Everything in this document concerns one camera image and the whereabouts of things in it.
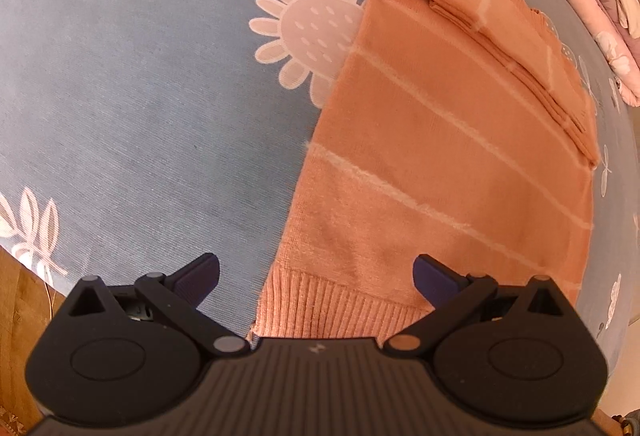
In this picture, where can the orange striped knit sweater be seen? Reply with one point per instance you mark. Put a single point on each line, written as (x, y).
(425, 141)

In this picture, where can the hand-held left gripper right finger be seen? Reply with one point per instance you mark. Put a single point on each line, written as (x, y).
(435, 278)

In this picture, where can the blue floral bed sheet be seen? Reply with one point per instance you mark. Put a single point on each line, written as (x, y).
(125, 91)

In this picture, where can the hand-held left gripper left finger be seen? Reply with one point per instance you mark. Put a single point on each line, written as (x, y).
(197, 278)

